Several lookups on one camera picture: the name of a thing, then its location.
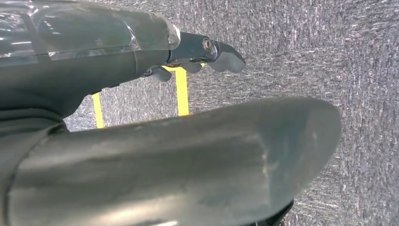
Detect black robot body part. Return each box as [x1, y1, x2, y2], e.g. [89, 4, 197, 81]
[246, 199, 295, 226]

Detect yellow floor tape square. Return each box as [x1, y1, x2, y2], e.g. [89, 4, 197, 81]
[92, 64, 207, 129]

